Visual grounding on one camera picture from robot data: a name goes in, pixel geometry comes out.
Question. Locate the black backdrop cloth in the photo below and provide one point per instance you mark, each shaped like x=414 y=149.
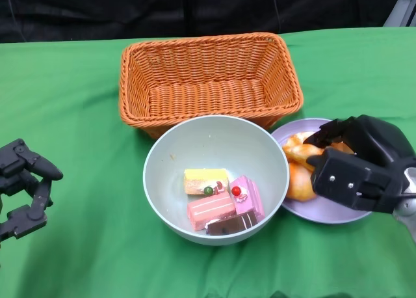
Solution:
x=130 y=11

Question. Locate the round orange bread bun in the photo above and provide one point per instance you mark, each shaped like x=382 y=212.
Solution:
x=300 y=185

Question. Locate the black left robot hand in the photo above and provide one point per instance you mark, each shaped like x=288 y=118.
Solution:
x=32 y=158

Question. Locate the yellow cake slice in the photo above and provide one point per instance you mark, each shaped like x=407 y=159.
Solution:
x=201 y=177

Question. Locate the orange wicker basket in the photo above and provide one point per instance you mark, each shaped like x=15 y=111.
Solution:
x=208 y=96

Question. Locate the green tablecloth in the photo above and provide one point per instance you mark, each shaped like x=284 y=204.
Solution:
x=48 y=99

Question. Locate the lavender plate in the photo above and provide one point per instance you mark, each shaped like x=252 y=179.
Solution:
x=325 y=210

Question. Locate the grey metal post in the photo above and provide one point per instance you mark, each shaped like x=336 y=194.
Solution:
x=403 y=11

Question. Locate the salmon pink cake slice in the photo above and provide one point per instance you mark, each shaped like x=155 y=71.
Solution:
x=208 y=210

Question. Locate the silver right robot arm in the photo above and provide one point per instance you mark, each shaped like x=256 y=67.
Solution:
x=409 y=213

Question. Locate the brown chocolate cake slice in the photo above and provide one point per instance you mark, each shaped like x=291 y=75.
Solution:
x=230 y=224

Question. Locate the pale green bowl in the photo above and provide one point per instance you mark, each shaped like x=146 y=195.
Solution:
x=211 y=138

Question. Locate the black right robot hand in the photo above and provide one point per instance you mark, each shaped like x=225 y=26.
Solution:
x=377 y=138

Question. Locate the pink cake with red cherry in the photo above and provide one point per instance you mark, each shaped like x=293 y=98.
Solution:
x=250 y=200

